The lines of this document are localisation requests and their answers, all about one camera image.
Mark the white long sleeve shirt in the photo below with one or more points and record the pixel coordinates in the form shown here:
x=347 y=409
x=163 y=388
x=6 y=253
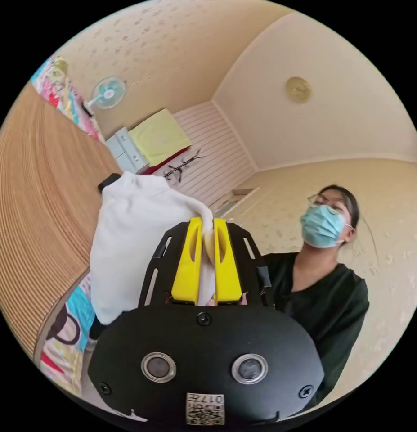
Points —
x=134 y=236

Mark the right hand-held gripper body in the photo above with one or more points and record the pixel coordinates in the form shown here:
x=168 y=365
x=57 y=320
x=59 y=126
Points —
x=97 y=330

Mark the white and blue fan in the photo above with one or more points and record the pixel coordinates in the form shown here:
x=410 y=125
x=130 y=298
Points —
x=108 y=91

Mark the light grey cupboard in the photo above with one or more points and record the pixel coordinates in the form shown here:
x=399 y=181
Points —
x=127 y=152

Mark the yellow cloth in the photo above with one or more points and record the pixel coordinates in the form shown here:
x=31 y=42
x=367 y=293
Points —
x=159 y=136

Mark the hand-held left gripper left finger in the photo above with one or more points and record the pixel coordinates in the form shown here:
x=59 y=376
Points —
x=186 y=270

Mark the bed with woven mat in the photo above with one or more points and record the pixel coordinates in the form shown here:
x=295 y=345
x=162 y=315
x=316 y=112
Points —
x=36 y=189

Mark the black coat rack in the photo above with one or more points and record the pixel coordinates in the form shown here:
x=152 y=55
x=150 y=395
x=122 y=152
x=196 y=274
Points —
x=181 y=168

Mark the person's body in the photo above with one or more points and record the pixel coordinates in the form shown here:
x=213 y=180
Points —
x=319 y=297

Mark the round ceiling lamp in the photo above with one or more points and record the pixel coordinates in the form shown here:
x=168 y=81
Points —
x=298 y=89

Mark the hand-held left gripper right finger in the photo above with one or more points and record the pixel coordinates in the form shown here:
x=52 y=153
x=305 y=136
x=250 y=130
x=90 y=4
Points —
x=228 y=276

